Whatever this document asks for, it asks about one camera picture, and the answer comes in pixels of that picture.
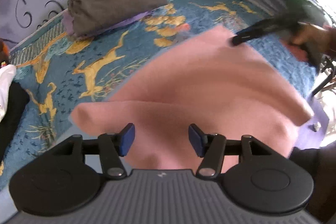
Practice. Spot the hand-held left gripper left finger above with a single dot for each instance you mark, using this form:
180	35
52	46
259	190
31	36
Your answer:
127	138

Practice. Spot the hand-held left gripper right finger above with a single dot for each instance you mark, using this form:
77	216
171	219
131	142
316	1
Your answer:
197	140

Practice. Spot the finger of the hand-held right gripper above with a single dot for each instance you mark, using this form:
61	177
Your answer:
252	32

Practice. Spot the pink and blue fringed scarf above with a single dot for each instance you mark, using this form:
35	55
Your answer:
197	82

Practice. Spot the person's right hand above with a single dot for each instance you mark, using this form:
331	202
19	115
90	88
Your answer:
317	39

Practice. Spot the blue quilted deer bedspread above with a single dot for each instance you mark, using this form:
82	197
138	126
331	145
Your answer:
78	98

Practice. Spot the folded black cloth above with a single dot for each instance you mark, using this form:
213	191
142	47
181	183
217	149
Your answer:
13	113

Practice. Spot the person's dark clothing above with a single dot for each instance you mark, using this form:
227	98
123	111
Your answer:
315	174

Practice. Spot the white cloth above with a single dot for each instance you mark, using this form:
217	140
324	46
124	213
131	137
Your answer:
6	82

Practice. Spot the folded grey and purple cloth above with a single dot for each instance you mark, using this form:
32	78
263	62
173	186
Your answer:
110	3

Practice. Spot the red panda plush toy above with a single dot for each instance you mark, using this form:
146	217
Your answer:
3	50

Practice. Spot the black metal frame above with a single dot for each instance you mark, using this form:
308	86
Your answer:
325	79

